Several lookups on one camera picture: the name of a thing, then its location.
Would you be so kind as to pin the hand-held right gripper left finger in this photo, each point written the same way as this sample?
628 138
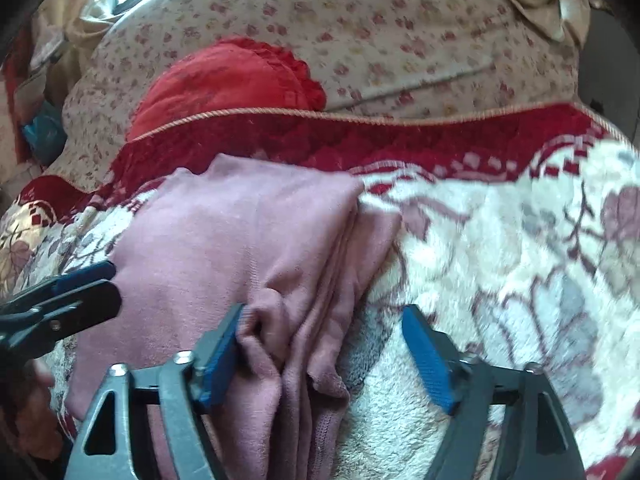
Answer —
222 360

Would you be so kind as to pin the pile of clothes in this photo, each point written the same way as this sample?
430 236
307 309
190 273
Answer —
45 75

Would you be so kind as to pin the pink garment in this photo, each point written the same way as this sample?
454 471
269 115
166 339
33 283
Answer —
225 240

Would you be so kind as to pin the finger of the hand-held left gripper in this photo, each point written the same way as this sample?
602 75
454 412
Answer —
80 276
75 310

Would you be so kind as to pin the person's left hand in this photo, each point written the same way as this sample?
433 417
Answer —
30 400

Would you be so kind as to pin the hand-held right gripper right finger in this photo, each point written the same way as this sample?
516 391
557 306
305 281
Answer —
430 360

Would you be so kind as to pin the floral bed sheet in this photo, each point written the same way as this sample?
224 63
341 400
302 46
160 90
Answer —
375 35

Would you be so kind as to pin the red and cream floral blanket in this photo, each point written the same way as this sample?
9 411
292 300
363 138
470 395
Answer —
500 240

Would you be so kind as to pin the red pillow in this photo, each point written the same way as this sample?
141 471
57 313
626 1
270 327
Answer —
215 80

